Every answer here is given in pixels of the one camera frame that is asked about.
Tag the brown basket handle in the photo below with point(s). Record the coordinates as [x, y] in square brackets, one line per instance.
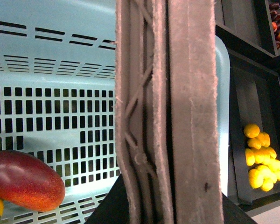
[166, 111]

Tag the light blue plastic basket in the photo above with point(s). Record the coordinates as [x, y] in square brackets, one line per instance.
[57, 103]

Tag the dark red mango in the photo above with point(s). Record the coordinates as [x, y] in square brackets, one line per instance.
[28, 182]

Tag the lemon top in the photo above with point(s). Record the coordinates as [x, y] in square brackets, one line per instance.
[251, 130]

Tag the lemon bottom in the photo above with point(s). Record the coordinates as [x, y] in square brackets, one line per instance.
[267, 185]

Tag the black fruit shelf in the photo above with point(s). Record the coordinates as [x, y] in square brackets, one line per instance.
[245, 27]

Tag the dark red fruits pile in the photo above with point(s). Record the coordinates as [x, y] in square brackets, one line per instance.
[274, 8]

